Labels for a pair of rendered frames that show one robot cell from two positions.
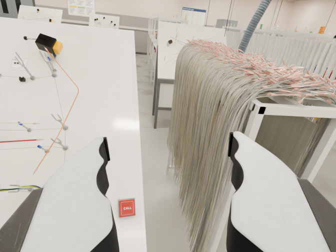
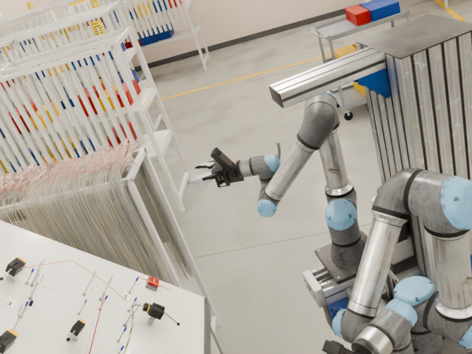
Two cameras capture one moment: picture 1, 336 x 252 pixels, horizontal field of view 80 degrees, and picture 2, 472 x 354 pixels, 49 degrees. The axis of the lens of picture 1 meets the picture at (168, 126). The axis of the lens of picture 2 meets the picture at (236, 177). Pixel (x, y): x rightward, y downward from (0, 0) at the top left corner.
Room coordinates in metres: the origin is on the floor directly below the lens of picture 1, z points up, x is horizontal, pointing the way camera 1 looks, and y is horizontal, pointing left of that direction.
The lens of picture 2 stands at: (-0.79, 1.68, 2.53)
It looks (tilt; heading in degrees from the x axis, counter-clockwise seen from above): 28 degrees down; 293
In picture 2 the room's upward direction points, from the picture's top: 19 degrees counter-clockwise
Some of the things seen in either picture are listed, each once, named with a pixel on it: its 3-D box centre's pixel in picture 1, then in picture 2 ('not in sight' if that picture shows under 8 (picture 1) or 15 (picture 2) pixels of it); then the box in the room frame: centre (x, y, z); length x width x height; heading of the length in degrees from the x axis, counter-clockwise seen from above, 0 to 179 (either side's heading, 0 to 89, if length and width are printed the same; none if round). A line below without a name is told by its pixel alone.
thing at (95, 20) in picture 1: (104, 37); not in sight; (9.03, 3.07, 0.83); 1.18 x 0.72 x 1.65; 100
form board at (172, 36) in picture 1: (189, 78); not in sight; (3.52, -0.28, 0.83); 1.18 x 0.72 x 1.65; 100
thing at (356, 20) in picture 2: not in sight; (361, 60); (-0.27, -3.82, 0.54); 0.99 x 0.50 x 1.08; 21
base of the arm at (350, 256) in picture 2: not in sight; (348, 244); (-0.46, 0.09, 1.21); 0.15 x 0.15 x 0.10
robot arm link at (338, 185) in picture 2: not in sight; (331, 158); (-0.45, -0.05, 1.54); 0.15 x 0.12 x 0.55; 94
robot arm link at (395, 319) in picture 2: not in sight; (392, 324); (-0.67, 0.81, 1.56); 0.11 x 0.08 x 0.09; 56
